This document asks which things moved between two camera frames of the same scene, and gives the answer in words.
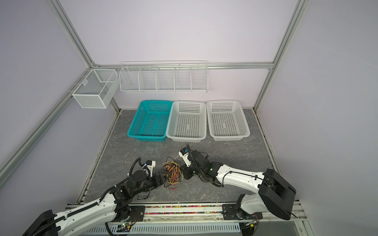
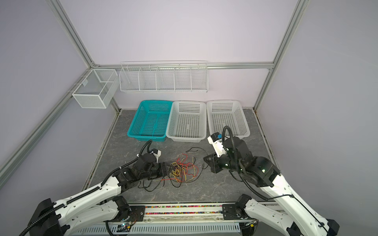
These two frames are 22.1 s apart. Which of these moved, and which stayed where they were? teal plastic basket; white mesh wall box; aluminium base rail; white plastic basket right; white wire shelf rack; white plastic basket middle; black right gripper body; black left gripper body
Moved: black right gripper body; black left gripper body
Stayed: white plastic basket middle; white wire shelf rack; white plastic basket right; teal plastic basket; white mesh wall box; aluminium base rail
